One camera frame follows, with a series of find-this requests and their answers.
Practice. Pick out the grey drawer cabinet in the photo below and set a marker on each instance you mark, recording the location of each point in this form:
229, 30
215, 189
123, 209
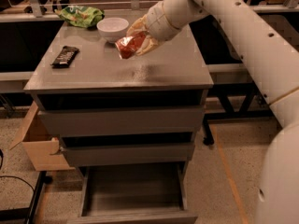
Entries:
172, 76

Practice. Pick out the brown cardboard box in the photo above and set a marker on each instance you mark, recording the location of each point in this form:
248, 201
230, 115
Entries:
42, 149

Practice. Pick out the grey top drawer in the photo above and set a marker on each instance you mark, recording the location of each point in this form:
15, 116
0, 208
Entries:
122, 121

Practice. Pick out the grey open bottom drawer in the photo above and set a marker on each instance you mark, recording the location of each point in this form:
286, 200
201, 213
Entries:
150, 193

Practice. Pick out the white ceramic bowl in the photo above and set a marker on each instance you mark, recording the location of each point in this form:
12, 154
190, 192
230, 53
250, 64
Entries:
112, 29

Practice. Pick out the dark chocolate bar wrapper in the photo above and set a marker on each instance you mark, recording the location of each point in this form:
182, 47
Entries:
65, 57

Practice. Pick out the grey metal railing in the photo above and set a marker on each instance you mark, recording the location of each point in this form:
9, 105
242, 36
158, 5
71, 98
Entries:
93, 2

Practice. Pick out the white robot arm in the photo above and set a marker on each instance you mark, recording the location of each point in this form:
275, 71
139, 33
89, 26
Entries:
273, 64

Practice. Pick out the green chip bag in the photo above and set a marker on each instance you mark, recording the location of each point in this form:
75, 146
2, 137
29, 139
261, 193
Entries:
81, 16

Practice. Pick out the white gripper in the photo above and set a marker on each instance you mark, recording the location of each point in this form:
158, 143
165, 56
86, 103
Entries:
154, 21

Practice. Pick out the grey middle drawer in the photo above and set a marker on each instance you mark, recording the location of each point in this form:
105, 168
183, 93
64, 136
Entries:
134, 154

